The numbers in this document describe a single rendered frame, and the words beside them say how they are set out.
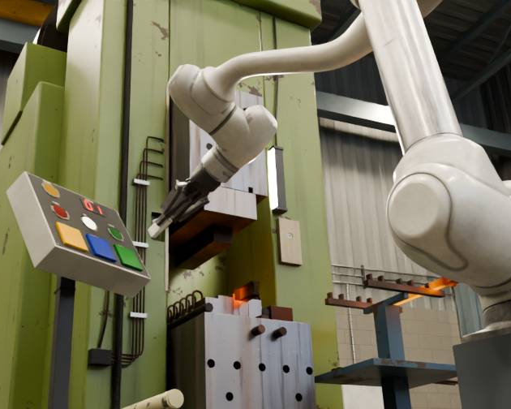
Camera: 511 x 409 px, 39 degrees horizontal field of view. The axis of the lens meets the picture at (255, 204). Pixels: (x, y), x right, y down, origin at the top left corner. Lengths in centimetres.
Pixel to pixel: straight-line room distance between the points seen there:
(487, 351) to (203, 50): 190
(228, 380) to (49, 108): 137
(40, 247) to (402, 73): 97
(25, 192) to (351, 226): 865
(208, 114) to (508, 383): 95
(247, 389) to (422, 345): 834
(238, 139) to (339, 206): 861
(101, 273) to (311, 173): 119
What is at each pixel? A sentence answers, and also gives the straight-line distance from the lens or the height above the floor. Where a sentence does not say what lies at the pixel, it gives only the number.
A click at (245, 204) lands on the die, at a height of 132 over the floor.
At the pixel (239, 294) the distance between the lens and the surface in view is 225.
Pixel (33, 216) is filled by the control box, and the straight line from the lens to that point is 185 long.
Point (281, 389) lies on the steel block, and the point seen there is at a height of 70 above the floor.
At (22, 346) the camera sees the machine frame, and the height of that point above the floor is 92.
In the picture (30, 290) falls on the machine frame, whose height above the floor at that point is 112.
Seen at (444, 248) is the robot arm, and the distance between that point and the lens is 106.
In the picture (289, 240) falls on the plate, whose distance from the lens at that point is 260.
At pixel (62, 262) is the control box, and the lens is 180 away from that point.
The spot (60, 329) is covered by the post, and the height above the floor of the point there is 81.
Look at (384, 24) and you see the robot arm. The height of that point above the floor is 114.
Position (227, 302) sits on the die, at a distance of 224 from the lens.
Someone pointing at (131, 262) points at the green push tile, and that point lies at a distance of 194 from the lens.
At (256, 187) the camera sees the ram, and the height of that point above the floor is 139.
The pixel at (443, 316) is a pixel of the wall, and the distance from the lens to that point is 1078.
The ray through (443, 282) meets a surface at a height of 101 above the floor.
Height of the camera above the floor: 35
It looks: 24 degrees up
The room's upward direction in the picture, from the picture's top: 3 degrees counter-clockwise
